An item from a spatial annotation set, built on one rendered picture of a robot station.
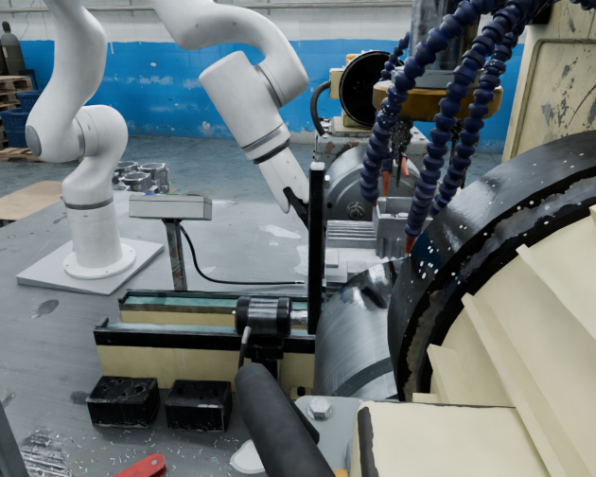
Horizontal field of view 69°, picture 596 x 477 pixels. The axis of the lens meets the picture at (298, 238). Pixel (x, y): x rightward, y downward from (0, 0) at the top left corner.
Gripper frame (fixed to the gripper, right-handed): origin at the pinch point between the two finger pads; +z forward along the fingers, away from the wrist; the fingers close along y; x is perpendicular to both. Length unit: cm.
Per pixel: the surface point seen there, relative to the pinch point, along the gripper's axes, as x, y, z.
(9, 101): -398, -517, -170
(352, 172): 9.0, -15.1, -1.0
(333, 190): 3.7, -15.1, 0.6
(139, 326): -35.6, 10.4, -1.0
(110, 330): -38.6, 13.1, -3.8
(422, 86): 24.8, 11.6, -14.7
